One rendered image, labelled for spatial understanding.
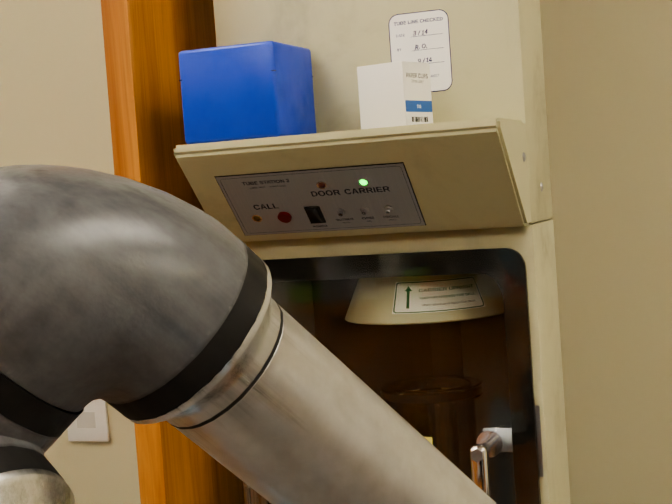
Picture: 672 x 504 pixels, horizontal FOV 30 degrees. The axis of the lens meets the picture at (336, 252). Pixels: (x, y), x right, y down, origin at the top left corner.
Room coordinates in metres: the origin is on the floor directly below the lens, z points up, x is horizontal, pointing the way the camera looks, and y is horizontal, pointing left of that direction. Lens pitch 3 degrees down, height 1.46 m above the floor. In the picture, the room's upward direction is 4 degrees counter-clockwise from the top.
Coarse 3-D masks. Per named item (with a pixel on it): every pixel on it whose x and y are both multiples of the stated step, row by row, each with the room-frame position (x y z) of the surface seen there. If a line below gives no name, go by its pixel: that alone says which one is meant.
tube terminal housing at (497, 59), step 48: (240, 0) 1.30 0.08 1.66; (288, 0) 1.28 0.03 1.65; (336, 0) 1.27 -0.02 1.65; (384, 0) 1.25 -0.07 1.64; (432, 0) 1.23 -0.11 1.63; (480, 0) 1.22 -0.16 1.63; (528, 0) 1.25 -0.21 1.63; (336, 48) 1.27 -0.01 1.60; (384, 48) 1.25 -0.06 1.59; (480, 48) 1.22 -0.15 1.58; (528, 48) 1.23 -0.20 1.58; (336, 96) 1.27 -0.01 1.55; (432, 96) 1.23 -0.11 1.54; (480, 96) 1.22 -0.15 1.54; (528, 96) 1.22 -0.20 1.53; (528, 144) 1.21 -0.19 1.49; (288, 240) 1.29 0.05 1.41; (336, 240) 1.27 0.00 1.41; (384, 240) 1.26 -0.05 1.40; (432, 240) 1.24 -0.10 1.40; (480, 240) 1.22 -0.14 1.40; (528, 240) 1.20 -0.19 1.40; (528, 288) 1.21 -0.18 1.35
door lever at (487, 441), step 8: (488, 432) 1.21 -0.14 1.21; (480, 440) 1.21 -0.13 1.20; (488, 440) 1.20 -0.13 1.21; (496, 440) 1.20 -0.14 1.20; (472, 448) 1.17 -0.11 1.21; (480, 448) 1.16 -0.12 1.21; (488, 448) 1.18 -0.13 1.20; (496, 448) 1.20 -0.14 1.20; (472, 456) 1.16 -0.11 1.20; (480, 456) 1.16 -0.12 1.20; (488, 456) 1.17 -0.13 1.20; (472, 464) 1.16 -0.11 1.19; (480, 464) 1.16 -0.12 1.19; (488, 464) 1.17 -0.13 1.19; (472, 472) 1.17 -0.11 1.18; (480, 472) 1.16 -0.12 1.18; (488, 472) 1.17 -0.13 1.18; (472, 480) 1.17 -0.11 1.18; (480, 480) 1.16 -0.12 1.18; (488, 480) 1.16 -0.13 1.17; (488, 488) 1.16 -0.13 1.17
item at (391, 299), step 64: (384, 256) 1.24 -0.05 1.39; (448, 256) 1.22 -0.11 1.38; (512, 256) 1.20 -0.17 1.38; (320, 320) 1.27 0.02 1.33; (384, 320) 1.24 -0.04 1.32; (448, 320) 1.22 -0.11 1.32; (512, 320) 1.20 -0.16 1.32; (384, 384) 1.25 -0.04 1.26; (448, 384) 1.22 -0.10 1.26; (512, 384) 1.20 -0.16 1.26; (448, 448) 1.22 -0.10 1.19; (512, 448) 1.20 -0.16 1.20
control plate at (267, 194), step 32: (224, 192) 1.23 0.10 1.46; (256, 192) 1.22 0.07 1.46; (288, 192) 1.21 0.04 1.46; (320, 192) 1.20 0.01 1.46; (352, 192) 1.19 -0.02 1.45; (384, 192) 1.18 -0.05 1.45; (256, 224) 1.26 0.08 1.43; (288, 224) 1.25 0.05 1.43; (320, 224) 1.24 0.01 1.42; (352, 224) 1.23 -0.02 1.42; (384, 224) 1.22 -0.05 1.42; (416, 224) 1.21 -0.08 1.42
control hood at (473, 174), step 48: (192, 144) 1.20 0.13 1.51; (240, 144) 1.18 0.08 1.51; (288, 144) 1.17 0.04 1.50; (336, 144) 1.15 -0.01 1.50; (384, 144) 1.14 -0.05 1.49; (432, 144) 1.13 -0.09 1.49; (480, 144) 1.11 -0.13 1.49; (432, 192) 1.17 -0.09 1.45; (480, 192) 1.16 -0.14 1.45; (528, 192) 1.19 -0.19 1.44
